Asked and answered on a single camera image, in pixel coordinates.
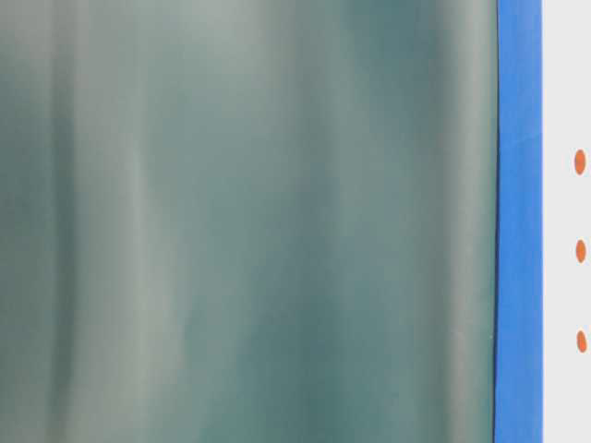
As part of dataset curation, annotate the middle orange dot mark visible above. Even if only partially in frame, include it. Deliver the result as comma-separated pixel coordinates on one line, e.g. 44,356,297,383
575,239,586,263

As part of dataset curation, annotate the orange dot mark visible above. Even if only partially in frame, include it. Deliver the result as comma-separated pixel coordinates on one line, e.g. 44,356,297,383
576,330,587,353
573,150,586,175
575,239,586,263

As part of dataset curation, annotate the upper orange dot mark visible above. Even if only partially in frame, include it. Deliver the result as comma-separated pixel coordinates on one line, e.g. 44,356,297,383
573,150,586,175

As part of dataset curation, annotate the lower orange dot mark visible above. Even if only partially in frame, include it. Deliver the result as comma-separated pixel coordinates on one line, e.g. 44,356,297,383
576,330,587,353

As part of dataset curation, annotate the blue tape strip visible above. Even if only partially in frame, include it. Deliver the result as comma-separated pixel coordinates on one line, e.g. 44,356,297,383
494,1,543,442

